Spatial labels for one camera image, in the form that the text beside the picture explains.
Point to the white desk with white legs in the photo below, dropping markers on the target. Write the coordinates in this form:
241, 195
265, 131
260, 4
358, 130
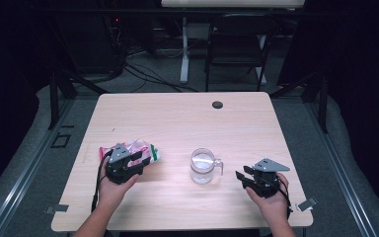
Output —
233, 3

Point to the black folding chair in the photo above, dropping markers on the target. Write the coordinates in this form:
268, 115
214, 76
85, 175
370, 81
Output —
240, 23

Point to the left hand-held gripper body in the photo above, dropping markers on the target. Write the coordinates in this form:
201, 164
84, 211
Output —
121, 171

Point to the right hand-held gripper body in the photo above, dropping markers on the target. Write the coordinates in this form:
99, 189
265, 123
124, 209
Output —
265, 184

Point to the grey tape piece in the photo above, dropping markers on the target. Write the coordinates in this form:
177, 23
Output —
57, 208
307, 204

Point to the aluminium floor rail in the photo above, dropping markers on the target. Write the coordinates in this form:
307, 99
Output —
15, 194
350, 194

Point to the dark round table grommet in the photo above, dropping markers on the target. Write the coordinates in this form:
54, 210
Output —
217, 105

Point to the pink and white plastic bag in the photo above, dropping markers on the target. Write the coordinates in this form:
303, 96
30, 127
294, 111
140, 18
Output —
141, 146

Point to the dark equipment rack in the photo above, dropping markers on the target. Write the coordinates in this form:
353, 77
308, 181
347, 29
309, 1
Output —
92, 42

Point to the person's left hand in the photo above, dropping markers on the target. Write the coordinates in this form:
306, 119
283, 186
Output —
112, 194

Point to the grey box under white desk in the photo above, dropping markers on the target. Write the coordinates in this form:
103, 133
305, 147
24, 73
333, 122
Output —
197, 31

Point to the person's right hand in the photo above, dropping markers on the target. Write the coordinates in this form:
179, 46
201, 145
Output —
276, 205

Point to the black metal stand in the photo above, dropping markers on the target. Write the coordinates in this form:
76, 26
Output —
54, 98
323, 105

